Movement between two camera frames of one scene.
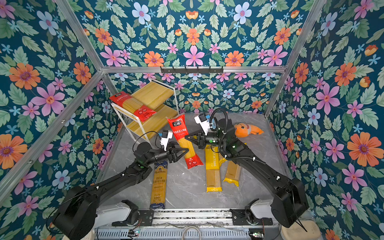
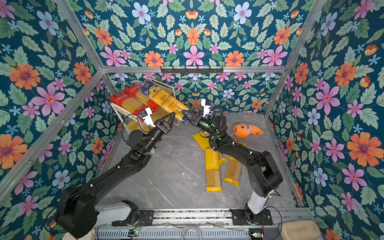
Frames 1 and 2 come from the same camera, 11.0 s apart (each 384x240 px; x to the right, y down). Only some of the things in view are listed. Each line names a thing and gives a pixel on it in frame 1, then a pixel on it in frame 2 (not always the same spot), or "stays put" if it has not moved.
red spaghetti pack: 178,124 to 134,91
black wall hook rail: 192,70 stays put
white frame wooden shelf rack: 161,97 stays put
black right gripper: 190,138 to 195,122
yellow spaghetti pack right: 232,173 stays put
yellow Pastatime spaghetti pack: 213,175 stays put
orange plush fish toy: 242,130 stays put
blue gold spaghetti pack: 159,185 to 166,99
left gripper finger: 186,149 to 158,122
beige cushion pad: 296,232 stays put
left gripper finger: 182,155 to 170,119
